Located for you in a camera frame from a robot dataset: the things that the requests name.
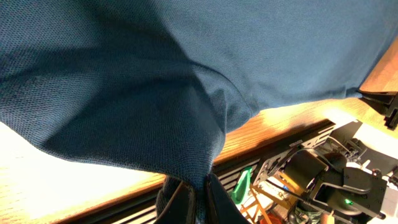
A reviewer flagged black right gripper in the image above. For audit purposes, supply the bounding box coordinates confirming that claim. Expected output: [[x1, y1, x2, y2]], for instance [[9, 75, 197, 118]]
[[359, 91, 397, 130]]

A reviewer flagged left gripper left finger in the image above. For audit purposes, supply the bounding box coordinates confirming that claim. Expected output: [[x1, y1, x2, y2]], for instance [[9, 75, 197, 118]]
[[155, 177, 196, 224]]

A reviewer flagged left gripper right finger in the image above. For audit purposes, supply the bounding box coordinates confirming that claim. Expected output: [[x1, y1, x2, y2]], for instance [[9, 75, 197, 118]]
[[205, 173, 249, 224]]

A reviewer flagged blue polo shirt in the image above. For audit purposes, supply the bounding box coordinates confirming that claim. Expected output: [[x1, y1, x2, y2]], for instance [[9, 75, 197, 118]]
[[1, 0, 397, 223]]

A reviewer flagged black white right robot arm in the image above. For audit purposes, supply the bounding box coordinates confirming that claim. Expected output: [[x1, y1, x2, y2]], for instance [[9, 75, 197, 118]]
[[268, 120, 397, 223]]

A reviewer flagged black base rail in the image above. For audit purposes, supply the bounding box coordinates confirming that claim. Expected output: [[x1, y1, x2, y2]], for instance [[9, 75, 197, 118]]
[[62, 119, 336, 224]]

